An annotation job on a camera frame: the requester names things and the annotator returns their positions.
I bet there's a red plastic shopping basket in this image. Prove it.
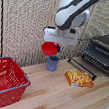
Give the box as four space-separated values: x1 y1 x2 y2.
0 55 35 109

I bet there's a blue cup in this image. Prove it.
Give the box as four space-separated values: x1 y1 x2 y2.
46 55 61 73

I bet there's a black toaster oven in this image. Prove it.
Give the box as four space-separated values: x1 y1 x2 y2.
78 32 109 79

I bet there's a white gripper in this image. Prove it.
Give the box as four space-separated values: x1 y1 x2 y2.
40 24 81 56

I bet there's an orange yellow food box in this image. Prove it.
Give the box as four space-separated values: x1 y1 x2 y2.
63 69 97 91

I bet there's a red bowl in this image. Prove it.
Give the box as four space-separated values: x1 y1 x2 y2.
39 39 61 58

